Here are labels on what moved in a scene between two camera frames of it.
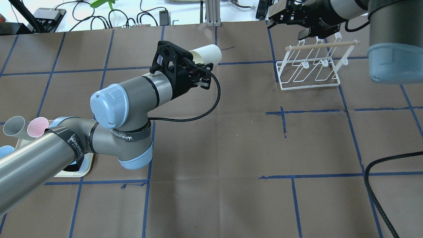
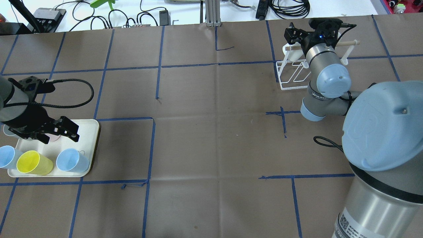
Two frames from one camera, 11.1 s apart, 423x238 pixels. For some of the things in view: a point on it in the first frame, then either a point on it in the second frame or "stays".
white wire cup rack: x=314 y=65 stays
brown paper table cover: x=243 y=159 stays
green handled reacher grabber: x=98 y=3 stays
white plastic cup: x=208 y=54 -> x=294 y=52
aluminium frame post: x=212 y=13 stays
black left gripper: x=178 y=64 -> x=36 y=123
